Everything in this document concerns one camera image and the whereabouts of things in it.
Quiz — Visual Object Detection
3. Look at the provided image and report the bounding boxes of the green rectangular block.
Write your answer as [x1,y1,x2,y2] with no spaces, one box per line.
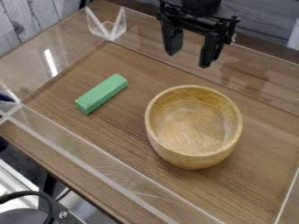
[75,73,128,115]

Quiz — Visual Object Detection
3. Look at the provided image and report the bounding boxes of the black cable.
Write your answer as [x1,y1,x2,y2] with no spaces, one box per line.
[0,190,56,224]

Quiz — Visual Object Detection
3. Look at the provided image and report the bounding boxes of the black table leg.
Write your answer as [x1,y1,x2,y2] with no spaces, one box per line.
[43,174,58,197]

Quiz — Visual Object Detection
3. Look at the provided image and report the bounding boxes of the clear acrylic tray enclosure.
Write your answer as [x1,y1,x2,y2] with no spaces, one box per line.
[0,2,299,224]

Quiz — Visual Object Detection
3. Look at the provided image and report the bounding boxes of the brown wooden bowl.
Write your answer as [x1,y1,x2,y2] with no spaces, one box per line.
[145,85,243,170]

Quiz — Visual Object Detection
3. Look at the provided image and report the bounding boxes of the black metal bracket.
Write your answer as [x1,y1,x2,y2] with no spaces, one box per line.
[38,197,87,224]

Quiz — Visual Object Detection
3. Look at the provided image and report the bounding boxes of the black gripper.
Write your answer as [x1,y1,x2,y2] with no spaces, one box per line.
[157,0,239,68]

